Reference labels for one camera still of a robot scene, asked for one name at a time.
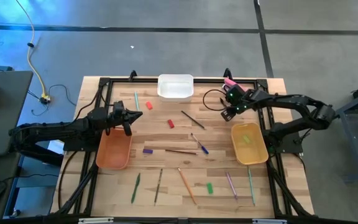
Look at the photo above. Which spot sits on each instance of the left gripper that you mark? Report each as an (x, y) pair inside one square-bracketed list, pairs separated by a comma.
[(117, 119)]

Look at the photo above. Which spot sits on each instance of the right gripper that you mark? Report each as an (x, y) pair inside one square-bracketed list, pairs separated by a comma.
[(247, 101)]

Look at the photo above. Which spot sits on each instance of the teal pen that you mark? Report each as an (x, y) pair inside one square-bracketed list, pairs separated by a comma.
[(136, 101)]

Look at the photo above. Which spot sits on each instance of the orange eraser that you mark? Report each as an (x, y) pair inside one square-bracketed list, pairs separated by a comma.
[(148, 105)]

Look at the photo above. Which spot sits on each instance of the black pen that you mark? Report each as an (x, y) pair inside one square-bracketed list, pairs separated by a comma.
[(193, 119)]

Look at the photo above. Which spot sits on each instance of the purple eraser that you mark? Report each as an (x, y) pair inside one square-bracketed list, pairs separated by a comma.
[(148, 151)]

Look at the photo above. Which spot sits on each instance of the red eraser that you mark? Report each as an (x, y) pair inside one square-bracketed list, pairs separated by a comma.
[(170, 124)]

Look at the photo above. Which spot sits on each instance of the white pen blue cap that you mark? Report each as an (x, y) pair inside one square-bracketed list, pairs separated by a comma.
[(199, 143)]

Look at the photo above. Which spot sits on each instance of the brown pencil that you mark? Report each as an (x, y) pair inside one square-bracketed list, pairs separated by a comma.
[(181, 152)]

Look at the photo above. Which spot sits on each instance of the green pen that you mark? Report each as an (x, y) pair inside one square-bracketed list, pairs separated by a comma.
[(135, 188)]

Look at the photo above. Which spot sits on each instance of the purple pen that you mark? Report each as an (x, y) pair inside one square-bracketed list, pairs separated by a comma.
[(231, 185)]

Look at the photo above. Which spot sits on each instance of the teal pencil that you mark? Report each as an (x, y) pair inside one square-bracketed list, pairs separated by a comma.
[(251, 186)]

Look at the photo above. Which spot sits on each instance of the orange pencil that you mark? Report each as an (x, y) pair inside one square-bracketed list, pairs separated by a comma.
[(187, 185)]

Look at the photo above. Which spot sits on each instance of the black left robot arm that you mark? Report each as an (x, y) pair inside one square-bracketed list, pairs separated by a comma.
[(57, 130)]

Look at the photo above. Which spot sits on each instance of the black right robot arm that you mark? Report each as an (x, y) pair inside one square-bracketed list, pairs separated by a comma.
[(291, 102)]

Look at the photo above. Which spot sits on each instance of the pink white stapler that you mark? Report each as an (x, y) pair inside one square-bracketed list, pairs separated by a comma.
[(230, 82)]

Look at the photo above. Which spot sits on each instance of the orange plastic bin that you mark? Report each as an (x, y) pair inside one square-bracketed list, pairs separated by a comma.
[(113, 152)]

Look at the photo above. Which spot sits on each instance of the white plastic bin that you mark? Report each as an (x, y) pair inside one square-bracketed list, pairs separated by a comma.
[(175, 88)]

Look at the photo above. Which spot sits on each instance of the yellow plastic bin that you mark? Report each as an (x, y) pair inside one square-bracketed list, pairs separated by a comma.
[(250, 152)]

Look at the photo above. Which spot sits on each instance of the white paper sheet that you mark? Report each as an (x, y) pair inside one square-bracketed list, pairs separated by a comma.
[(56, 147)]

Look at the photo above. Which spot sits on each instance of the black desk foot bar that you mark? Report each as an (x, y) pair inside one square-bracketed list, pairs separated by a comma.
[(48, 158)]

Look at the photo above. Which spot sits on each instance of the white table clamp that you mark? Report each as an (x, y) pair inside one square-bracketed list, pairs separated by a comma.
[(269, 221), (95, 220)]

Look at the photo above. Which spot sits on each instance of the black desk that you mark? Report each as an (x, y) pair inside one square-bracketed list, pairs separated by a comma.
[(5, 124)]

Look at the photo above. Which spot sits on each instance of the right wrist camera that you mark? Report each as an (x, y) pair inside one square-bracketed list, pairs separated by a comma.
[(235, 93)]

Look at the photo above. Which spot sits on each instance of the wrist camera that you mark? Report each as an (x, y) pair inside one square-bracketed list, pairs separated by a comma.
[(119, 106), (235, 93)]

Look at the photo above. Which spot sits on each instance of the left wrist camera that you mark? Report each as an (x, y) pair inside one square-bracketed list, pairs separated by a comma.
[(119, 106)]

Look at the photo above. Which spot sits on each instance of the black aluminium table frame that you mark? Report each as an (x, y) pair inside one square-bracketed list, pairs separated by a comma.
[(213, 81)]

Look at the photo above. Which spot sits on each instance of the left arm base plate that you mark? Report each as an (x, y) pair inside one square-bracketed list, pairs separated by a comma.
[(73, 145)]

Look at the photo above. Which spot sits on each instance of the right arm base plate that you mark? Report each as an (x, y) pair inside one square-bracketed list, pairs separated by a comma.
[(294, 146)]

